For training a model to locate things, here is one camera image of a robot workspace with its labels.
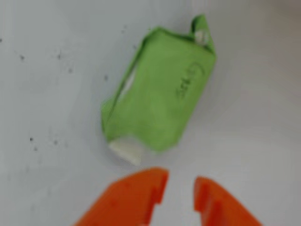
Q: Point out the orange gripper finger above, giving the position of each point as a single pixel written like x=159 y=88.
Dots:
x=218 y=207
x=127 y=200

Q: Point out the green paper bundle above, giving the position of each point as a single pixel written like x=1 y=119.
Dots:
x=160 y=94

